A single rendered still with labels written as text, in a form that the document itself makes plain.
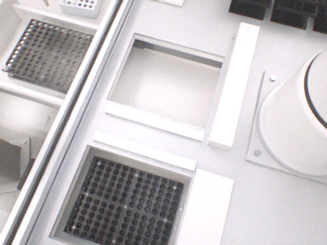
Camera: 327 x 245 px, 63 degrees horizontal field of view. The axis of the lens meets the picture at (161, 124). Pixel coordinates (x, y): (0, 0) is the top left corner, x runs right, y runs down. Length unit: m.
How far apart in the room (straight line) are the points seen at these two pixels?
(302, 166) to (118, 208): 0.41
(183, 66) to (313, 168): 0.44
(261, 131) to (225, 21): 0.32
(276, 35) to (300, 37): 0.06
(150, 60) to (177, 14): 0.15
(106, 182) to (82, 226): 0.11
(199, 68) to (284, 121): 0.35
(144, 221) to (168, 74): 0.42
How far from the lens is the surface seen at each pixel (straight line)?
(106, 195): 0.66
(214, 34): 0.74
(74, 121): 0.59
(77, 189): 0.72
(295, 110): 0.51
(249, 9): 0.81
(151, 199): 0.65
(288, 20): 0.82
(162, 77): 0.79
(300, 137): 0.53
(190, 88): 0.78
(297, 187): 0.65
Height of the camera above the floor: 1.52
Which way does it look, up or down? 71 degrees down
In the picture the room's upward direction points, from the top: 1 degrees clockwise
